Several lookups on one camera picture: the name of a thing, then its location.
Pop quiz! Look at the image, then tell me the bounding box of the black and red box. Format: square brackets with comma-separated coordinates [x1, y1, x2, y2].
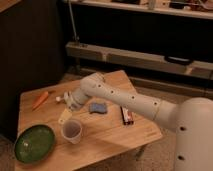
[121, 107, 134, 125]

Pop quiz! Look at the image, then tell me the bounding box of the blue sponge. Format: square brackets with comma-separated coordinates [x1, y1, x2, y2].
[89, 103, 107, 114]

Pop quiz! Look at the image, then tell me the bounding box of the metal shelf rail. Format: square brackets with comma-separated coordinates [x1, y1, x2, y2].
[66, 42, 213, 80]

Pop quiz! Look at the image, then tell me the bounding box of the orange pepper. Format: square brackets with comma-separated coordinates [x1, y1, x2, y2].
[32, 91, 52, 110]

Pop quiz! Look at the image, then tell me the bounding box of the green ceramic bowl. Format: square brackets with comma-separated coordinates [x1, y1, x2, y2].
[14, 124, 55, 164]

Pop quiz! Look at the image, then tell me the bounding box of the clear plastic cup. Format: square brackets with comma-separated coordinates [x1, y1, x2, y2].
[61, 119, 83, 144]

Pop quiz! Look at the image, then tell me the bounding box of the white tube bottle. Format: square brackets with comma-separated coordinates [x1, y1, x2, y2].
[55, 92, 71, 103]

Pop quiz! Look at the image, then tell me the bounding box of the upper wooden shelf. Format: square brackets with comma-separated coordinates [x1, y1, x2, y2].
[62, 0, 213, 20]

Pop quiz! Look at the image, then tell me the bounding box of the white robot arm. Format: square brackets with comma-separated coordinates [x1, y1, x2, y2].
[57, 73, 213, 171]

